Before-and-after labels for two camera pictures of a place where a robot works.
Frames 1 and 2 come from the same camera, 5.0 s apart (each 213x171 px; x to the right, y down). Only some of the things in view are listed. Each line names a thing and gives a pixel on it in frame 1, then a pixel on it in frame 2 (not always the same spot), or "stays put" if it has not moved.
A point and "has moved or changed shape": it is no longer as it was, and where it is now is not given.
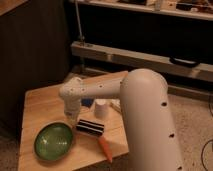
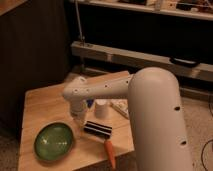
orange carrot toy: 106,147 has moved or changed shape
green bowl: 53,141 stays put
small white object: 116,104 stays put
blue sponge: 87,102 stays put
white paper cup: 101,108 stays put
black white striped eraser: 90,127 has moved or changed shape
